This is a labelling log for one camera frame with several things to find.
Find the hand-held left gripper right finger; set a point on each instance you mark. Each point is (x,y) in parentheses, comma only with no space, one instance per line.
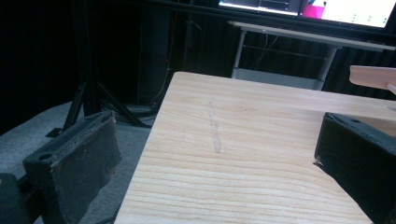
(358,155)

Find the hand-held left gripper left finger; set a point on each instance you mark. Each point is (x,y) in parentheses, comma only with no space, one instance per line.
(77,161)

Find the black metal tripod stand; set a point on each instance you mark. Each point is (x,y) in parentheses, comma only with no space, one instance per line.
(90,93)

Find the light wooden object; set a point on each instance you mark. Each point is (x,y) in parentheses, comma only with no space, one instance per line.
(372,76)

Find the computer monitor with pink window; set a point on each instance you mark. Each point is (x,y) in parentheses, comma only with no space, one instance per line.
(348,11)

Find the white metal-framed table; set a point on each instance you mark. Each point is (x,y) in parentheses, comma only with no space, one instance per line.
(280,32)

